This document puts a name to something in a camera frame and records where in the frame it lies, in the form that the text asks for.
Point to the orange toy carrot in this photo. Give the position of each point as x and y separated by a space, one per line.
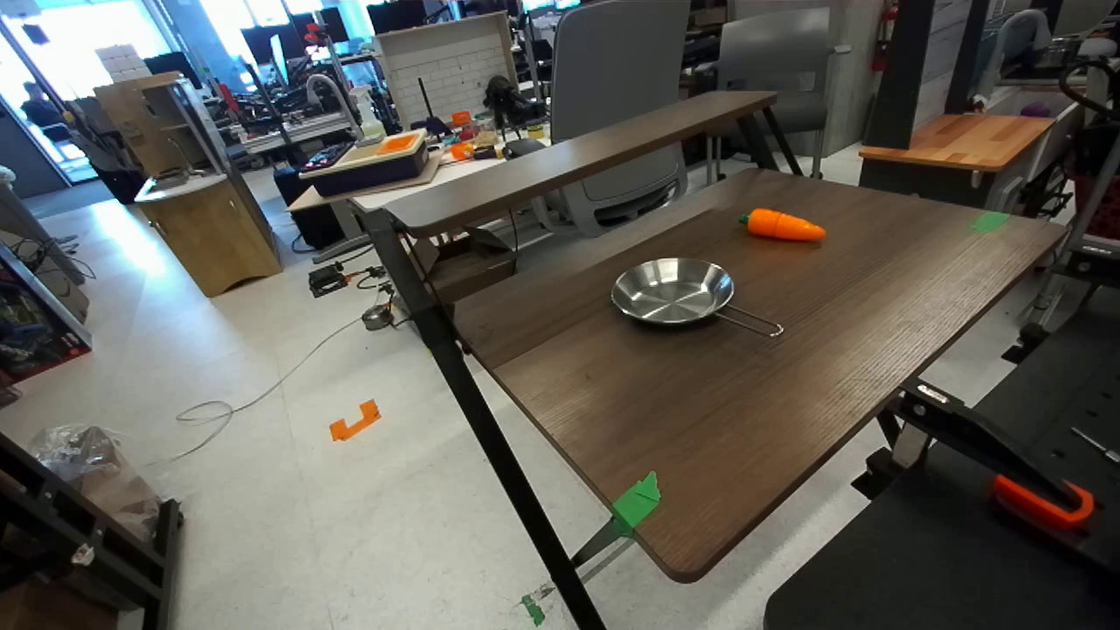
785 227

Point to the small silver frying pan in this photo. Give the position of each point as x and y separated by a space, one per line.
673 293

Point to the small orange object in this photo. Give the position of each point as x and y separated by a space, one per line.
463 147

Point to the black metal table leg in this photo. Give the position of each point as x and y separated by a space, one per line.
790 145
493 444

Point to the raised wooden shelf board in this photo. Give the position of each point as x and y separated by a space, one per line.
582 153

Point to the green tape strip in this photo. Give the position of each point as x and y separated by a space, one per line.
993 222
639 503

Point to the black power strip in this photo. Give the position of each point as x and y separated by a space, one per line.
326 280

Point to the orange floor tape mark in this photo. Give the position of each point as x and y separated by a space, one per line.
352 425

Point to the black tray with orange contents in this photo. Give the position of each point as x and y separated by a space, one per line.
370 169

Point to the white side table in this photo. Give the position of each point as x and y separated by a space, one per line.
319 202

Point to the white spray bottle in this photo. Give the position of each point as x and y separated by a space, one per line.
373 118

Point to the white pegboard panel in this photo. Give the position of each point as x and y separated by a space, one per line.
449 64

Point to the light wooden cabinet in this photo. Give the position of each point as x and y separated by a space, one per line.
213 231

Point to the black pillar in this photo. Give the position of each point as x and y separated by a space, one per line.
905 73

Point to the butcher block wooden table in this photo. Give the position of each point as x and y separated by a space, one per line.
963 143

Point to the black perforated breadboard table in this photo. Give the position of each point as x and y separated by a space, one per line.
933 571

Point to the tall cardboard box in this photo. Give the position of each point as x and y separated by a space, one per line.
143 118

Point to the clear plastic bag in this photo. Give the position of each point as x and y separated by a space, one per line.
101 474

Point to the cluttered storage shelf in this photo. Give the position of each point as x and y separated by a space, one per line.
40 316

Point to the black metal equipment stand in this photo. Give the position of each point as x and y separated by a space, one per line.
1088 250

